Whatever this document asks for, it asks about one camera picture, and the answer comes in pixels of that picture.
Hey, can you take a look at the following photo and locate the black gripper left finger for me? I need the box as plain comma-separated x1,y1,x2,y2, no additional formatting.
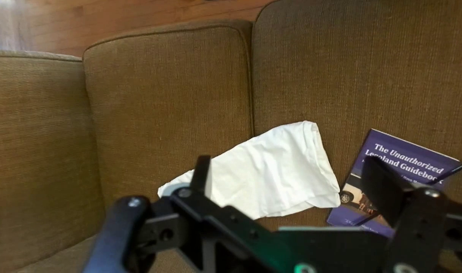
83,155,274,273

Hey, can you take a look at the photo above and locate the white cloth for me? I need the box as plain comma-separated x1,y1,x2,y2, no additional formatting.
157,119,342,222

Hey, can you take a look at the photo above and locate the brown fabric sofa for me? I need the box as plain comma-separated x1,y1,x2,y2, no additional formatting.
0,0,462,273

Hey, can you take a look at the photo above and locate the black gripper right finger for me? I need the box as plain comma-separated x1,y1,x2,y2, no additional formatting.
361,155,462,273

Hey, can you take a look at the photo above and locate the purple book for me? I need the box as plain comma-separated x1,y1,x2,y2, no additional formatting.
326,128,462,240

